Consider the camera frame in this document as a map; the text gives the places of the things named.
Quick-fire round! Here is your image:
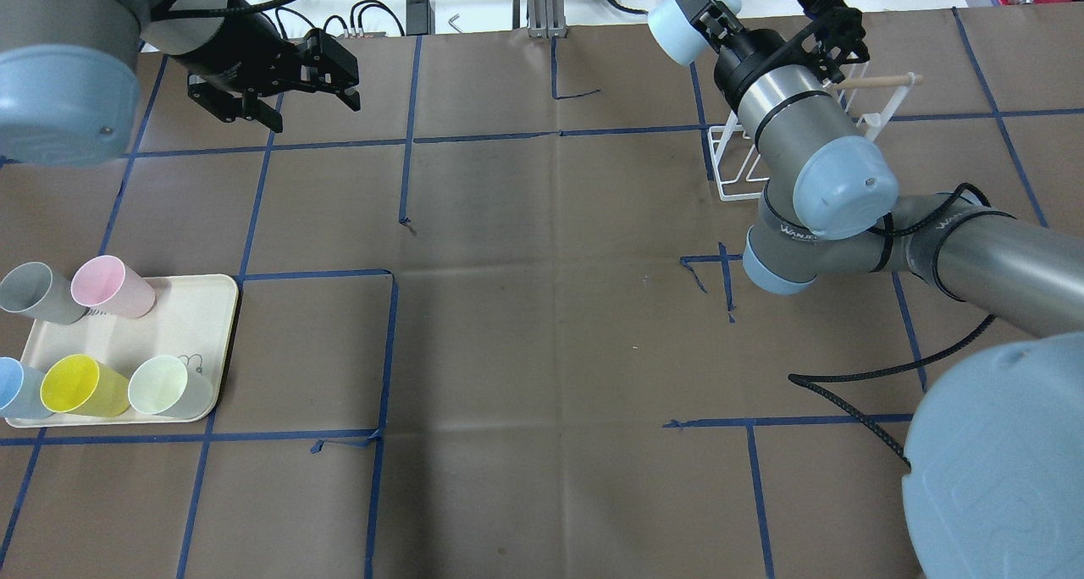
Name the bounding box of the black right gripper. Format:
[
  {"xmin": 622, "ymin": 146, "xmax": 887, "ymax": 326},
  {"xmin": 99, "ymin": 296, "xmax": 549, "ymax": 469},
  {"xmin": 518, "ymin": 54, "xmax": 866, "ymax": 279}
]
[{"xmin": 675, "ymin": 0, "xmax": 793, "ymax": 97}]

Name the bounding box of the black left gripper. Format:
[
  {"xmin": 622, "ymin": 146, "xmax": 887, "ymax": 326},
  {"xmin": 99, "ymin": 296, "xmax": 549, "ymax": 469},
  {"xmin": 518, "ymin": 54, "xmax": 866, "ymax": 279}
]
[{"xmin": 165, "ymin": 14, "xmax": 362, "ymax": 133}]

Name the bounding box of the light blue cup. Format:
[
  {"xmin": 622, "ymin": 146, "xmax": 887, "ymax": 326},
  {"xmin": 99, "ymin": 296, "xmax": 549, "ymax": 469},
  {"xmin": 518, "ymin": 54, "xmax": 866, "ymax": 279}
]
[
  {"xmin": 647, "ymin": 0, "xmax": 743, "ymax": 67},
  {"xmin": 1, "ymin": 356, "xmax": 53, "ymax": 420}
]

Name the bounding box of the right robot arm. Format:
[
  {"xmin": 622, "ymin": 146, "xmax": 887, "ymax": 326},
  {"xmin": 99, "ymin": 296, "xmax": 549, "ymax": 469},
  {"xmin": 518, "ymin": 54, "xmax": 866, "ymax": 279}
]
[{"xmin": 648, "ymin": 0, "xmax": 1083, "ymax": 578}]

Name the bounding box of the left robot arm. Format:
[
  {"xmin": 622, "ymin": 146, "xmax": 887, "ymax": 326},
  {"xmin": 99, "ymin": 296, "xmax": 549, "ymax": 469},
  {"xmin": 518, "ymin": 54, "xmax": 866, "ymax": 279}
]
[{"xmin": 1, "ymin": 0, "xmax": 361, "ymax": 167}]

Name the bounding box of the pink cup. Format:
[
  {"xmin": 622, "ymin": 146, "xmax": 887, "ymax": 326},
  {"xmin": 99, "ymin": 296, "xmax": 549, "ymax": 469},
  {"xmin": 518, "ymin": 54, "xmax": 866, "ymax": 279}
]
[{"xmin": 70, "ymin": 255, "xmax": 158, "ymax": 319}]

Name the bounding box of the grey cup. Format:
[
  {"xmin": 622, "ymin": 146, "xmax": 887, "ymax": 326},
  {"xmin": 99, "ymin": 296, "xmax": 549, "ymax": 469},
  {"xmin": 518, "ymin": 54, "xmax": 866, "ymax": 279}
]
[{"xmin": 1, "ymin": 262, "xmax": 89, "ymax": 325}]

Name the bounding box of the white cream cup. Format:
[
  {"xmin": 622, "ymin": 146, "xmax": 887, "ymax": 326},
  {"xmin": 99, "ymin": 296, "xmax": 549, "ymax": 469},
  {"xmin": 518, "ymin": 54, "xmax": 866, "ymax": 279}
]
[{"xmin": 127, "ymin": 353, "xmax": 216, "ymax": 420}]

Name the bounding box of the yellow cup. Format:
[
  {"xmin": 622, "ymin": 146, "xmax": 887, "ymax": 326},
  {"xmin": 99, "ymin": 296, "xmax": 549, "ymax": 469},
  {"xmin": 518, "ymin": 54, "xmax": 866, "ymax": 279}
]
[{"xmin": 40, "ymin": 353, "xmax": 130, "ymax": 419}]

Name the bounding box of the black power adapter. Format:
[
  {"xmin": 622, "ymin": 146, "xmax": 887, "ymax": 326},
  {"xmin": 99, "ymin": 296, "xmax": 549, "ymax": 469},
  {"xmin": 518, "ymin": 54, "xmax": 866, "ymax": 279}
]
[{"xmin": 404, "ymin": 0, "xmax": 436, "ymax": 36}]

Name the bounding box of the cream plastic tray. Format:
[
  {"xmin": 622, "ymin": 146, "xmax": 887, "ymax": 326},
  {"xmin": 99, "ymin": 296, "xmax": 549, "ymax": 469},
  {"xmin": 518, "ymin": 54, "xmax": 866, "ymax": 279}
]
[{"xmin": 7, "ymin": 273, "xmax": 240, "ymax": 429}]

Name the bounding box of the white wire cup rack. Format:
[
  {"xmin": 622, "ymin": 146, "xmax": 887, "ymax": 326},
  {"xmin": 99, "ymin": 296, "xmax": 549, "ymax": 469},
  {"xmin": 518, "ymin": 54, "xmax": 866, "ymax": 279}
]
[{"xmin": 708, "ymin": 63, "xmax": 924, "ymax": 202}]

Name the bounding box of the aluminium frame post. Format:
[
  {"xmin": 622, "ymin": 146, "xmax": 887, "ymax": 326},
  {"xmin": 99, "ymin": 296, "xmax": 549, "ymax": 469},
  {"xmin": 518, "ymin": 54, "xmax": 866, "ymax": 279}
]
[{"xmin": 527, "ymin": 0, "xmax": 567, "ymax": 38}]

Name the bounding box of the black braided cable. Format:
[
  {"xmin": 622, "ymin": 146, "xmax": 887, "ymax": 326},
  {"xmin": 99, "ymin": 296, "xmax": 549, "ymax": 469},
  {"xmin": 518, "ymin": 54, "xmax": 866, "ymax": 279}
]
[{"xmin": 788, "ymin": 185, "xmax": 1017, "ymax": 469}]

